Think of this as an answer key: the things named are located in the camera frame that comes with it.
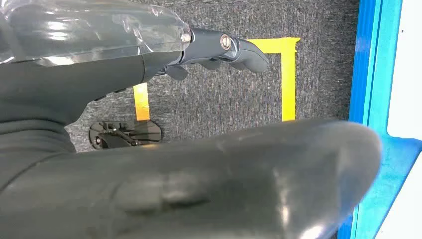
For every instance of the blue metal shelf rack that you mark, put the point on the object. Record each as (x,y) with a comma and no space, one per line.
(366,66)

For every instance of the black robot foot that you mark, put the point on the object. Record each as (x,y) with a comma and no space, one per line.
(125,135)

